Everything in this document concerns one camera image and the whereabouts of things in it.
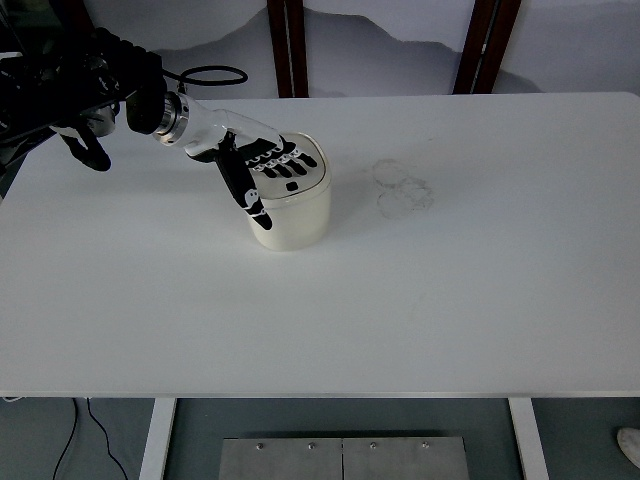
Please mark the black-white robot hand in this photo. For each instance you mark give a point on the black-white robot hand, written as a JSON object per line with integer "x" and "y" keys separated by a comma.
{"x": 210, "y": 127}

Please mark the cream lidded trash bin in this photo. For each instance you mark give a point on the cream lidded trash bin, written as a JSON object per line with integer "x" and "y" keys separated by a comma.
{"x": 295, "y": 220}

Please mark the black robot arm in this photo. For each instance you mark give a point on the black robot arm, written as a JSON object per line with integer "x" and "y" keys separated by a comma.
{"x": 75, "y": 75}

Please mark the mountain painting screen panel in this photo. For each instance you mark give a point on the mountain painting screen panel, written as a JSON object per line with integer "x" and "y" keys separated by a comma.
{"x": 575, "y": 45}
{"x": 200, "y": 30}
{"x": 385, "y": 50}

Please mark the white side table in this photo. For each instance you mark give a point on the white side table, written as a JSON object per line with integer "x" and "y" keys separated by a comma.
{"x": 7, "y": 55}

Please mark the white table leg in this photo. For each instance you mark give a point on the white table leg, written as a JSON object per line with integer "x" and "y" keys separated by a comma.
{"x": 156, "y": 440}
{"x": 529, "y": 440}

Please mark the grey metal plate with screws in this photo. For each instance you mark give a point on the grey metal plate with screws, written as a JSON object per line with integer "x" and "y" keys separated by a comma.
{"x": 300, "y": 462}

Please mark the person's foot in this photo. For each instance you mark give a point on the person's foot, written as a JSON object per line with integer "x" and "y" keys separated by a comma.
{"x": 631, "y": 445}

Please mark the brown wooden screen post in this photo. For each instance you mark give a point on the brown wooden screen post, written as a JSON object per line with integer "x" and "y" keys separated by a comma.
{"x": 290, "y": 50}
{"x": 485, "y": 45}

